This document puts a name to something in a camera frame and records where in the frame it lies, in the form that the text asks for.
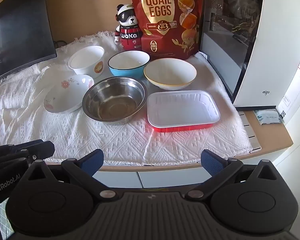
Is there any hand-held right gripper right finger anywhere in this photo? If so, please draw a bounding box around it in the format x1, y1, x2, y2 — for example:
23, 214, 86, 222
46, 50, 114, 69
185, 149, 278, 202

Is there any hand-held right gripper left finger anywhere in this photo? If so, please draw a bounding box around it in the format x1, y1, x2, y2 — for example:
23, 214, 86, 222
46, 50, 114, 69
24, 149, 117, 202

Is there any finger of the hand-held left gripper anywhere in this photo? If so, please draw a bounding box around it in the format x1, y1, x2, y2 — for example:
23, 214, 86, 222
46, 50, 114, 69
15, 140, 56, 161

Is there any stainless steel bowl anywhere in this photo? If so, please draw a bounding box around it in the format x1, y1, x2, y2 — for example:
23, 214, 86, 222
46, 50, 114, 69
43, 74, 95, 115
82, 77, 148, 125

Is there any white rectangular container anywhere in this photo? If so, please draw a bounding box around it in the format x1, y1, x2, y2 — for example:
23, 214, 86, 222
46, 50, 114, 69
147, 90, 221, 134

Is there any blue bowl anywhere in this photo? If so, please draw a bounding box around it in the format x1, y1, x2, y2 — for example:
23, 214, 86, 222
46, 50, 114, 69
108, 50, 151, 80

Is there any tall white bowl orange emblem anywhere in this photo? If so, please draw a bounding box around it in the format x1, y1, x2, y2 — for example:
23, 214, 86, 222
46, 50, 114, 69
68, 45, 105, 79

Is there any white knitted cloth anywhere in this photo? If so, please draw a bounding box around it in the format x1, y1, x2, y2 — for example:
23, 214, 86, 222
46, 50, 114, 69
0, 30, 253, 167

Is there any white drawer front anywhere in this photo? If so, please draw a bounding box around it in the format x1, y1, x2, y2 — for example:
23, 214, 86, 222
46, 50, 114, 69
137, 170, 208, 189
92, 171, 138, 189

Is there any green cutting mat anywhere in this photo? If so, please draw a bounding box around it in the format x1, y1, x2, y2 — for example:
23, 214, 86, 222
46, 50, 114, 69
0, 200, 12, 240

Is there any small wipe packet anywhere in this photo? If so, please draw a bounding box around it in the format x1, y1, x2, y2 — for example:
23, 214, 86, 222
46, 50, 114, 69
253, 109, 284, 125

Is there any white computer case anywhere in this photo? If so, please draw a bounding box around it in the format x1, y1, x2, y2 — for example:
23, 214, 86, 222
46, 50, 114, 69
199, 0, 300, 126

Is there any black computer monitor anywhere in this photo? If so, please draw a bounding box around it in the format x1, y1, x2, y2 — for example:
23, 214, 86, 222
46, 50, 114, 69
0, 0, 58, 85

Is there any red snack bag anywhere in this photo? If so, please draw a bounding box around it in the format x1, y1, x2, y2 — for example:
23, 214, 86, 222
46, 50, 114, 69
129, 0, 207, 61

